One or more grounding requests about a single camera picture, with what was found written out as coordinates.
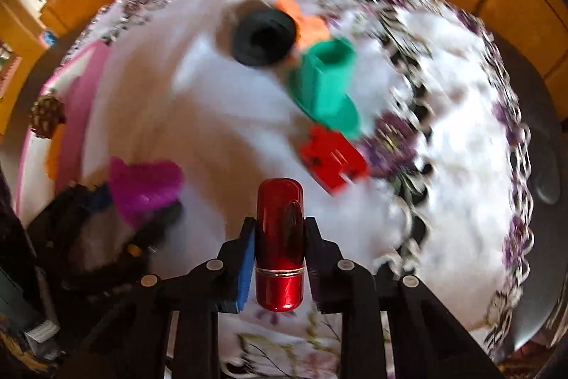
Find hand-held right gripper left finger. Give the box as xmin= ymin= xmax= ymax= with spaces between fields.
xmin=62 ymin=217 xmax=257 ymax=379

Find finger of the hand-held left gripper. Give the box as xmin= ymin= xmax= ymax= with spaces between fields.
xmin=27 ymin=183 xmax=113 ymax=233
xmin=129 ymin=201 xmax=184 ymax=258

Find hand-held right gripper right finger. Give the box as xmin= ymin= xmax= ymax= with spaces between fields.
xmin=305 ymin=217 xmax=502 ymax=379

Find magenta plastic strainer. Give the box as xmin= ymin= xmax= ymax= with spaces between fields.
xmin=109 ymin=156 xmax=185 ymax=229

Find red lipstick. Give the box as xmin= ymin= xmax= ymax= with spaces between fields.
xmin=255 ymin=178 xmax=307 ymax=313

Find pink cardboard box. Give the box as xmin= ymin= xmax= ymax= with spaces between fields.
xmin=18 ymin=39 xmax=111 ymax=220

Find orange linked cubes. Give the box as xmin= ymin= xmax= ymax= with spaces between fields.
xmin=273 ymin=0 xmax=331 ymax=51

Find white floral embroidered tablecloth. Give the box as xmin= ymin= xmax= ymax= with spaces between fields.
xmin=58 ymin=0 xmax=533 ymax=379

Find red plastic block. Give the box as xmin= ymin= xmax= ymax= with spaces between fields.
xmin=299 ymin=124 xmax=370 ymax=195

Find pink shelf trim cloth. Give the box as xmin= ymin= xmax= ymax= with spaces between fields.
xmin=0 ymin=55 xmax=23 ymax=96

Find wooden cabinet with shelf niche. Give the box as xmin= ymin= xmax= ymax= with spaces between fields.
xmin=0 ymin=0 xmax=49 ymax=149

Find teal plastic piece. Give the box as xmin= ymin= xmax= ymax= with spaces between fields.
xmin=286 ymin=38 xmax=361 ymax=140

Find black cylindrical cup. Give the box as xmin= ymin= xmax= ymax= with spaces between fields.
xmin=231 ymin=9 xmax=296 ymax=66

